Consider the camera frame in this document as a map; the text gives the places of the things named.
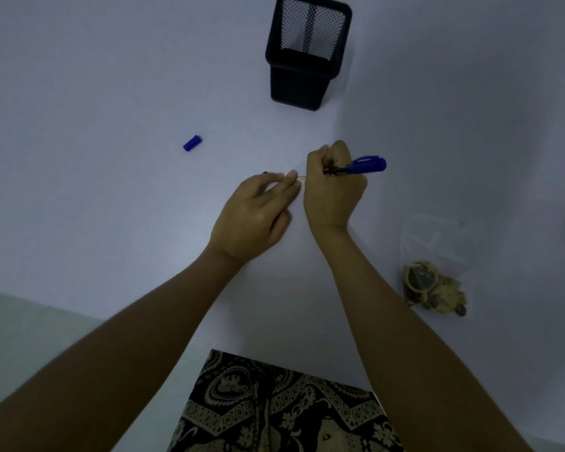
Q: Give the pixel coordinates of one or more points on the black mesh pen holder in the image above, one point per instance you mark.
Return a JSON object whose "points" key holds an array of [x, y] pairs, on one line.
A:
{"points": [[299, 84]]}

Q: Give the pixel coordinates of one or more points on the person's left hand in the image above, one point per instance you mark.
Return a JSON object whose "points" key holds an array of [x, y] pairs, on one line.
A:
{"points": [[249, 216]]}

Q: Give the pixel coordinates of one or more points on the person's left thumb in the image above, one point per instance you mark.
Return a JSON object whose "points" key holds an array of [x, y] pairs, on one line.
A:
{"points": [[284, 224]]}

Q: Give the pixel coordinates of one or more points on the blue pen cap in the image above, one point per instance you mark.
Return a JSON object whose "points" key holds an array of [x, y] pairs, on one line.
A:
{"points": [[192, 143]]}

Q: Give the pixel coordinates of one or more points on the person's right hand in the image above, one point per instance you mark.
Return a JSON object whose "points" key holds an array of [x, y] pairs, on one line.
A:
{"points": [[332, 197]]}

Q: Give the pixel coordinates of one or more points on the person's right forearm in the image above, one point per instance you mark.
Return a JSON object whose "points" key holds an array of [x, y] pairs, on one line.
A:
{"points": [[405, 343]]}

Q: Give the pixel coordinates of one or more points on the black patterned trousers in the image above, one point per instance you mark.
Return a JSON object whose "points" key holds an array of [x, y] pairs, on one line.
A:
{"points": [[282, 409]]}

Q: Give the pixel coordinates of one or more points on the pile of beige trinkets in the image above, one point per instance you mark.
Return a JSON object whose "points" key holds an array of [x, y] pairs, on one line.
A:
{"points": [[431, 289]]}

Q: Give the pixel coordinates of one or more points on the person's right fingers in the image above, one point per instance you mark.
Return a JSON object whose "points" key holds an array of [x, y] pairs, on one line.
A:
{"points": [[332, 154]]}

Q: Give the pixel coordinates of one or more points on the small pale round piece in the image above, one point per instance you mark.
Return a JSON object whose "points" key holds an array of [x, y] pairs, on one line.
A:
{"points": [[302, 180]]}

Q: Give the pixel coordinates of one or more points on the blue marker pen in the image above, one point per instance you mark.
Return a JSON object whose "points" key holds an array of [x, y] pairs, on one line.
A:
{"points": [[367, 165]]}

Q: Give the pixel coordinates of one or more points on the person's left forearm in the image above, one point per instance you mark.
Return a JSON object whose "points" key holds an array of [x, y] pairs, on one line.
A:
{"points": [[122, 353]]}

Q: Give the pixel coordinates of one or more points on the clear plastic zip bag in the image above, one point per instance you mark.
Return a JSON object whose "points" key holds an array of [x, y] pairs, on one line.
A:
{"points": [[428, 240]]}

